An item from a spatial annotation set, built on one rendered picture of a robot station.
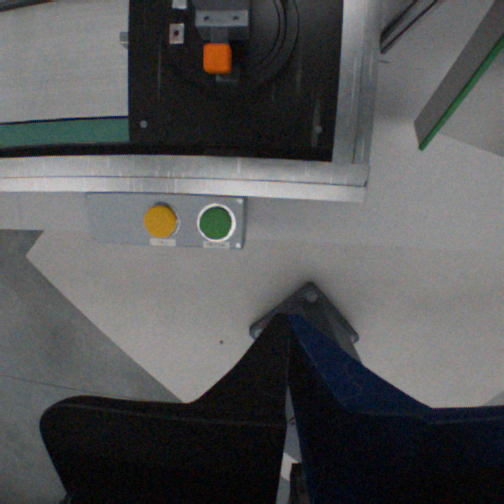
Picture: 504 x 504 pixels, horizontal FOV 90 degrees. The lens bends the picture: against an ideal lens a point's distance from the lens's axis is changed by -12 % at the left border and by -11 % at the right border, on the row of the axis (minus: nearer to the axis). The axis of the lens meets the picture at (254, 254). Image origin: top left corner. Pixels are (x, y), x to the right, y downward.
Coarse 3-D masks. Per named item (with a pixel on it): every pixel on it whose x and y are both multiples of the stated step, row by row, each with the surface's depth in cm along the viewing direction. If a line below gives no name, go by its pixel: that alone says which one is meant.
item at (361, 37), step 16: (352, 0) 27; (368, 0) 27; (352, 16) 28; (368, 16) 28; (352, 32) 29; (368, 32) 28; (352, 48) 29; (368, 48) 29; (352, 64) 30; (368, 64) 30; (352, 80) 30; (368, 80) 30; (352, 96) 31; (368, 96) 31; (352, 112) 32; (368, 112) 31; (336, 128) 32; (352, 128) 32; (368, 128) 32; (336, 144) 32; (352, 144) 33; (368, 144) 32; (320, 160) 40; (336, 160) 33; (352, 160) 34; (368, 160) 33
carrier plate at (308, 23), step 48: (144, 0) 27; (336, 0) 27; (144, 48) 29; (336, 48) 28; (144, 96) 30; (192, 96) 30; (288, 96) 30; (336, 96) 30; (240, 144) 33; (288, 144) 32
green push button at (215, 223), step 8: (216, 208) 34; (208, 216) 34; (216, 216) 34; (224, 216) 34; (200, 224) 34; (208, 224) 34; (216, 224) 34; (224, 224) 34; (208, 232) 35; (216, 232) 35; (224, 232) 35
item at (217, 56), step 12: (216, 36) 20; (228, 36) 21; (204, 48) 20; (216, 48) 20; (228, 48) 20; (204, 60) 20; (216, 60) 20; (228, 60) 20; (216, 72) 21; (228, 72) 21
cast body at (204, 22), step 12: (192, 0) 19; (204, 0) 19; (216, 0) 19; (228, 0) 19; (240, 0) 19; (204, 12) 21; (216, 12) 21; (228, 12) 21; (240, 12) 21; (204, 24) 21; (216, 24) 21; (228, 24) 21; (240, 24) 21; (204, 36) 23; (240, 36) 23
